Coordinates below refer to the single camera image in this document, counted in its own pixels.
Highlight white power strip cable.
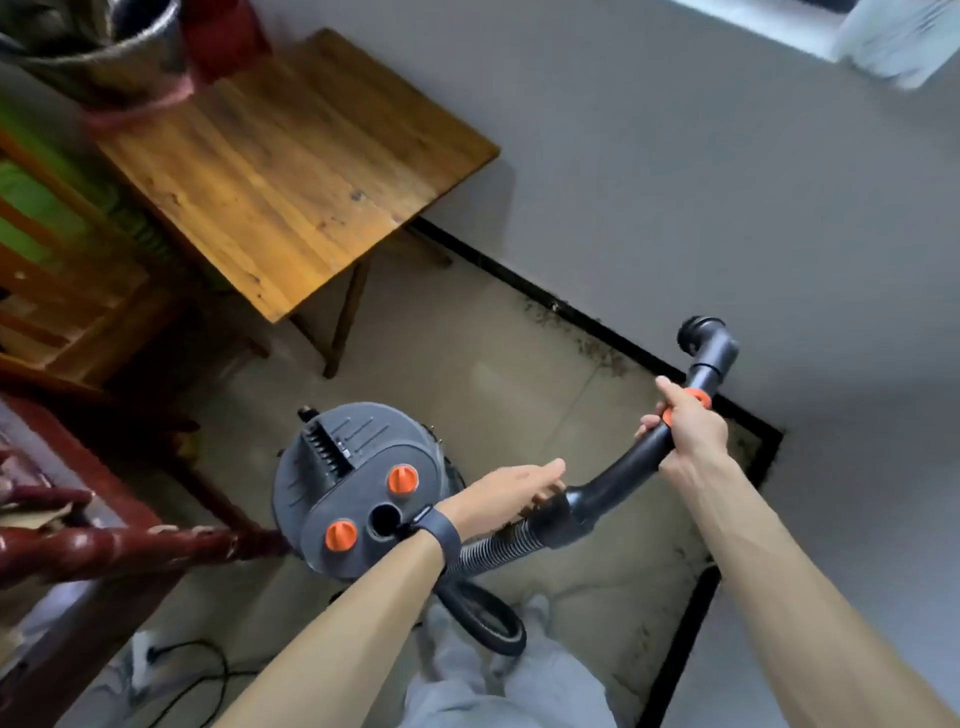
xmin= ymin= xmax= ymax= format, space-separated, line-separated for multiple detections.
xmin=95 ymin=637 xmax=153 ymax=708

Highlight wooden folding table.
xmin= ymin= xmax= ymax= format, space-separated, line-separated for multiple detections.
xmin=93 ymin=28 xmax=502 ymax=381

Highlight person's right hand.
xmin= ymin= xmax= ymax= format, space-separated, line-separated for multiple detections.
xmin=635 ymin=374 xmax=731 ymax=490

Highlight person's left hand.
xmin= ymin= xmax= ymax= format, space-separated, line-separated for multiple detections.
xmin=434 ymin=458 xmax=568 ymax=544

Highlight person's left forearm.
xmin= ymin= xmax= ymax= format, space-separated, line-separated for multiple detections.
xmin=213 ymin=532 xmax=449 ymax=728

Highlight orange wooden chair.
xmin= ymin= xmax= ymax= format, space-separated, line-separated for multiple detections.
xmin=0 ymin=127 xmax=272 ymax=393

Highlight dark red wooden bed frame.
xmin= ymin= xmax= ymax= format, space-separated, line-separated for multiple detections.
xmin=0 ymin=393 xmax=291 ymax=728

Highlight light grey trousers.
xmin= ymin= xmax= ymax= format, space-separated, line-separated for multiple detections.
xmin=401 ymin=599 xmax=618 ymax=728

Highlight white crumpled plastic bag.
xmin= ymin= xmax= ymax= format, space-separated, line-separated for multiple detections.
xmin=832 ymin=0 xmax=960 ymax=92

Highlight red plastic stool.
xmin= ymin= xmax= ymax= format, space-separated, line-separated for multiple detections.
xmin=179 ymin=0 xmax=272 ymax=85

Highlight black smartwatch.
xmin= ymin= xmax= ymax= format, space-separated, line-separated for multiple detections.
xmin=401 ymin=506 xmax=463 ymax=576

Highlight grey vacuum cleaner orange knobs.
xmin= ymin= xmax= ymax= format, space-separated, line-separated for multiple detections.
xmin=271 ymin=402 xmax=467 ymax=583

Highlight black vacuum hose with nozzle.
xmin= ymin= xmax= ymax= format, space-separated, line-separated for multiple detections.
xmin=434 ymin=314 xmax=741 ymax=658

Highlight black baseboard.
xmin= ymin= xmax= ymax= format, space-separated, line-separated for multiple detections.
xmin=410 ymin=217 xmax=786 ymax=728

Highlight green plastic stool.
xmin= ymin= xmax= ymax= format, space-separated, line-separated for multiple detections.
xmin=0 ymin=97 xmax=167 ymax=280

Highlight person's right forearm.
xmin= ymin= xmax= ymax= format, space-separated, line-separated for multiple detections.
xmin=674 ymin=449 xmax=958 ymax=728

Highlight steel basin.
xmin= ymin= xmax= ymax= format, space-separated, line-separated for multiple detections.
xmin=0 ymin=0 xmax=190 ymax=115

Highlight black power cord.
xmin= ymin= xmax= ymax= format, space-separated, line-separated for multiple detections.
xmin=146 ymin=638 xmax=261 ymax=728

